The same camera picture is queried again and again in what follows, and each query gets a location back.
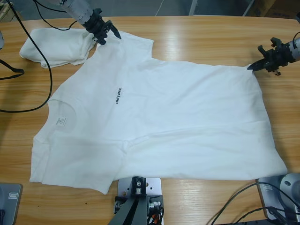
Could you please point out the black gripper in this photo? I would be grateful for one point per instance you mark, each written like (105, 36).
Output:
(279, 58)
(96, 24)

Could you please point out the white t-shirt with black print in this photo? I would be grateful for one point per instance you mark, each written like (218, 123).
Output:
(164, 117)

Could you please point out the folded plain white t-shirt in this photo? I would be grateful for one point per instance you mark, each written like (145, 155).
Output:
(58, 47)

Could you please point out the brown cardboard box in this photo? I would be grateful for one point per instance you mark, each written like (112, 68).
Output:
(276, 7)

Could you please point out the wooden pallet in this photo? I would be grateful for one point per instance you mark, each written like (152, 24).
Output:
(7, 14)

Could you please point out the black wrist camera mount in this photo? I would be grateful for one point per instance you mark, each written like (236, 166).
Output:
(275, 42)
(98, 11)

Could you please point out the white metal frame leg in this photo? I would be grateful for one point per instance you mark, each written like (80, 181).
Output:
(193, 7)
(249, 7)

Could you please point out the grey base plate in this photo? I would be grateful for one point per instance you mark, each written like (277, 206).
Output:
(269, 194)
(14, 204)

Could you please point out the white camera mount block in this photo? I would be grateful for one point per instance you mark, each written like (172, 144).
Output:
(153, 186)

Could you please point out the dark camera post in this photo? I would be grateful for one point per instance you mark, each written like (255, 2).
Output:
(131, 211)

